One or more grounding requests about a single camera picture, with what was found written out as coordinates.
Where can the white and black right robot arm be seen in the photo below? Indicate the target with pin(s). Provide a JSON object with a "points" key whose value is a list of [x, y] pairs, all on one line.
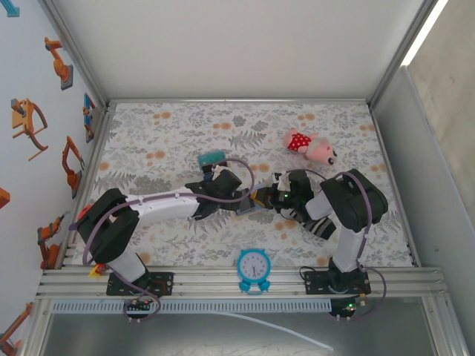
{"points": [[350, 252]]}

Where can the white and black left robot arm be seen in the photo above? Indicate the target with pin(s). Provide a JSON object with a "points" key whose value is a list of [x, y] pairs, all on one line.
{"points": [[167, 209]]}

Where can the black credit card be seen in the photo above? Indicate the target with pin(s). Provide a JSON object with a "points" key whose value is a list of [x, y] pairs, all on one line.
{"points": [[219, 166]]}

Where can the teal credit card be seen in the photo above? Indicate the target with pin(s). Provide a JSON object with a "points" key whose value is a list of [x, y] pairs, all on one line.
{"points": [[209, 157]]}

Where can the floral patterned table mat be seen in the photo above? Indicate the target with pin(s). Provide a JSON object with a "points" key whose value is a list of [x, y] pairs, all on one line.
{"points": [[259, 237]]}

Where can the black white striped sock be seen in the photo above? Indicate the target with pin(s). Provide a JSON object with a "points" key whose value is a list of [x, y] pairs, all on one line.
{"points": [[323, 228]]}

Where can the pink pig plush toy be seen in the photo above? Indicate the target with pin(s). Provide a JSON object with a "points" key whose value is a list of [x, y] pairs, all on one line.
{"points": [[300, 141]]}

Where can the blue alarm clock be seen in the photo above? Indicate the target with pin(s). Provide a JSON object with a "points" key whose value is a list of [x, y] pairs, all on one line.
{"points": [[254, 267]]}

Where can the small circuit board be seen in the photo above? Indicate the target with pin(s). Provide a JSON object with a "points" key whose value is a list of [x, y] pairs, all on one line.
{"points": [[352, 306], [139, 305]]}

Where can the white plastic tube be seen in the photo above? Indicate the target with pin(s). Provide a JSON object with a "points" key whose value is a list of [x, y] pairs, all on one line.
{"points": [[297, 334]]}

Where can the red orange plush toy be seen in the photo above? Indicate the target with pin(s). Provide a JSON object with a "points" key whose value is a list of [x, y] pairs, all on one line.
{"points": [[87, 211]]}

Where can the small yellow red toy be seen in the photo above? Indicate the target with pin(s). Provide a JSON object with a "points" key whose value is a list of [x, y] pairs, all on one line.
{"points": [[97, 270]]}

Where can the white light strip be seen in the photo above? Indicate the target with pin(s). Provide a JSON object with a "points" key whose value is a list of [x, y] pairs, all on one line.
{"points": [[423, 33]]}

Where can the short aluminium frame rail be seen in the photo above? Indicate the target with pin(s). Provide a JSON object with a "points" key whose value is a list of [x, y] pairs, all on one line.
{"points": [[237, 101]]}

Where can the wide aluminium base rail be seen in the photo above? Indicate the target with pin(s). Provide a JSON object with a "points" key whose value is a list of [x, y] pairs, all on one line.
{"points": [[208, 283]]}

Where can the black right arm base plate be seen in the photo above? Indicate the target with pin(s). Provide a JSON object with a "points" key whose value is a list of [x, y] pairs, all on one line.
{"points": [[315, 282]]}

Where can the aluminium side rail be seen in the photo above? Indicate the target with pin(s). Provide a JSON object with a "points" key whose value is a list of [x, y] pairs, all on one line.
{"points": [[94, 155], [395, 185]]}

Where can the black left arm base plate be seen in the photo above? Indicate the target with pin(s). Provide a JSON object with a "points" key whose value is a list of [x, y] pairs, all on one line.
{"points": [[163, 283]]}

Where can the black round mount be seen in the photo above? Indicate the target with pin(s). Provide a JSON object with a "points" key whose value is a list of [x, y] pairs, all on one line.
{"points": [[339, 311]]}

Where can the blue orange wall sticker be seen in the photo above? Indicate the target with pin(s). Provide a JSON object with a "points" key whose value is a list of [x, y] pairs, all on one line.
{"points": [[89, 115]]}

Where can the aluminium frame post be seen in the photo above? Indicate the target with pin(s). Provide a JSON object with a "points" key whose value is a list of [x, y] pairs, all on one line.
{"points": [[75, 52], [401, 52]]}

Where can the orange claw wall sticker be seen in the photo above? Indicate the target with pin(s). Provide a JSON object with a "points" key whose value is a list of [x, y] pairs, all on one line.
{"points": [[22, 120]]}

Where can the orange block wall sticker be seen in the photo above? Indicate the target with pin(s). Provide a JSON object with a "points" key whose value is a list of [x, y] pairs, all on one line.
{"points": [[3, 198]]}

